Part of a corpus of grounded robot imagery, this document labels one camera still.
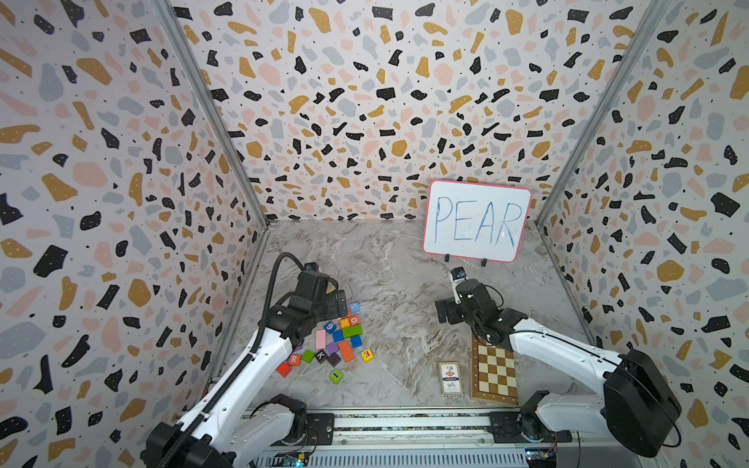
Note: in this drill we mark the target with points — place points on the pink framed whiteboard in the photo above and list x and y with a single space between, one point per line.
475 221

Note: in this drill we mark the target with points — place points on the long green block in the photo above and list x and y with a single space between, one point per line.
354 331

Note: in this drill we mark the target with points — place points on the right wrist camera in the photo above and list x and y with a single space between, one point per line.
458 275

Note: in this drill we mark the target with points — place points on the wooden chessboard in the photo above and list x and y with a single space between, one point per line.
493 374

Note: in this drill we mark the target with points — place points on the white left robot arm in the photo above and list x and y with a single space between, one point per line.
223 429

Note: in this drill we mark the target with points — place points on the long orange block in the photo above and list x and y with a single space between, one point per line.
346 351

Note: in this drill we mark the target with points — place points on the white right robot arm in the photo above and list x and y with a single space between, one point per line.
629 399

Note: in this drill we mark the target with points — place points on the playing card box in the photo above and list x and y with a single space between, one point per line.
450 379

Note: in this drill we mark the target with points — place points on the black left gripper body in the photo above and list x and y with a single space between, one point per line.
330 309

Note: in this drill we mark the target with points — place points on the red cube block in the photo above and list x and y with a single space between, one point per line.
284 369

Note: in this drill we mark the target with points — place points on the green I letter block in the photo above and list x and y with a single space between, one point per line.
336 376

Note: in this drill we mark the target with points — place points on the dark K letter block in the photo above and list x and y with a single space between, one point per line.
321 356

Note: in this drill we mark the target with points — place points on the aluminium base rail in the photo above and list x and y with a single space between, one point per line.
441 437

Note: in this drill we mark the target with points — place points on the small green cube block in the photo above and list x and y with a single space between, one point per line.
308 356

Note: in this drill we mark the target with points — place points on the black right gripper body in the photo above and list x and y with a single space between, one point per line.
455 314

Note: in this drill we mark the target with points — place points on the long pink block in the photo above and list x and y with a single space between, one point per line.
320 339

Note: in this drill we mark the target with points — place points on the yellow E letter block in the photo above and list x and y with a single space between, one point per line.
367 355

